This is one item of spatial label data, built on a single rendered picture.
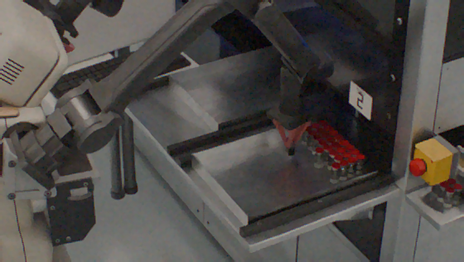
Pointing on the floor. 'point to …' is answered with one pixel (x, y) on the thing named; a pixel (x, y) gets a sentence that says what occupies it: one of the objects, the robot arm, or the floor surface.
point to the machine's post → (413, 121)
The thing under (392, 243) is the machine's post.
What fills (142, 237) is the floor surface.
